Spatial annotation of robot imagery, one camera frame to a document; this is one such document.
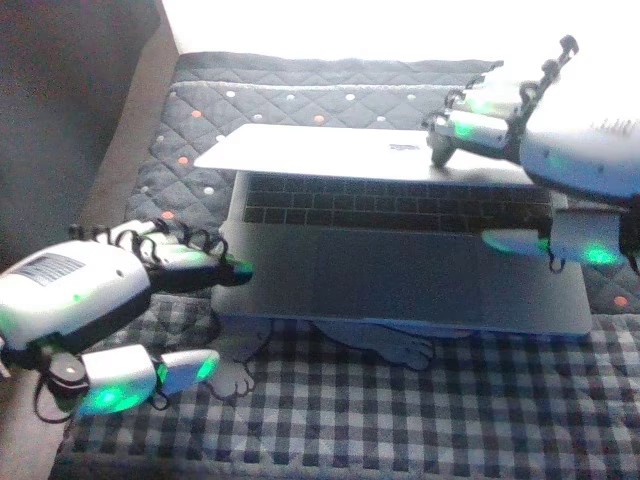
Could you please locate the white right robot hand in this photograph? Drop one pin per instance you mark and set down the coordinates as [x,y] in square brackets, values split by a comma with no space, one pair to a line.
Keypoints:
[580,160]

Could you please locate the silver laptop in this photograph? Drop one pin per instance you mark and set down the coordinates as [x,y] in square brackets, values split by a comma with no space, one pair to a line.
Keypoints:
[350,270]

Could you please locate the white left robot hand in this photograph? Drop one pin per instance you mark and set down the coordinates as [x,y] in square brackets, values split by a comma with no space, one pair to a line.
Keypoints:
[70,295]

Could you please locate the grey quilt with bear print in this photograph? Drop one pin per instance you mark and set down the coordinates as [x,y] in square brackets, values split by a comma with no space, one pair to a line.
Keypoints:
[375,415]

